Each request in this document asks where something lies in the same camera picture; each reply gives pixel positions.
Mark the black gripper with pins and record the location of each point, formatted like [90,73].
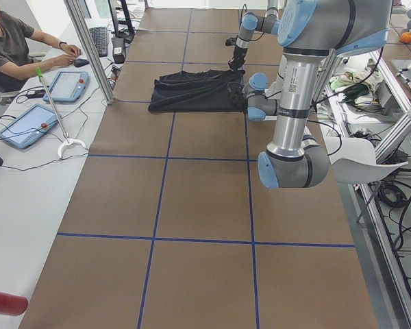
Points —
[239,53]

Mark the black printed t-shirt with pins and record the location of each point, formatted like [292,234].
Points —
[194,92]

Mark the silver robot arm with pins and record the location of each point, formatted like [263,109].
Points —
[307,32]
[249,24]

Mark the person's right hand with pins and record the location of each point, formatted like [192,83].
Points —
[71,50]

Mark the person's left hand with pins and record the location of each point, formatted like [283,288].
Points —
[64,60]

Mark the black box with label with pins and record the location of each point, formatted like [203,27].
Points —
[118,50]

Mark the black computer keyboard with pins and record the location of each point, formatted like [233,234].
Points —
[99,36]

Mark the white curved plastic sheet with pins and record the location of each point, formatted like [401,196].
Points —
[355,161]

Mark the black computer mouse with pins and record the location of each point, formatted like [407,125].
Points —
[80,62]

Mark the upper blue teach pendant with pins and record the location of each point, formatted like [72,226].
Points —
[68,86]

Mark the blue teach pendant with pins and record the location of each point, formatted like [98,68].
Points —
[29,127]
[68,86]

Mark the lower blue teach pendant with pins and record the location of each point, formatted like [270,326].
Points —
[29,127]

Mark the seated person grey shirt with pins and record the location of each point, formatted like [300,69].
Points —
[16,65]

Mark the red cylinder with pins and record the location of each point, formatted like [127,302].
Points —
[12,305]

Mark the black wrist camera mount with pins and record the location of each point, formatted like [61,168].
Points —
[230,41]
[235,95]

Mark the silver aluminium frame post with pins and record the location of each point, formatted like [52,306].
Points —
[78,20]

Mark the white grabber tool green handle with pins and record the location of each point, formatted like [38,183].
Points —
[68,141]

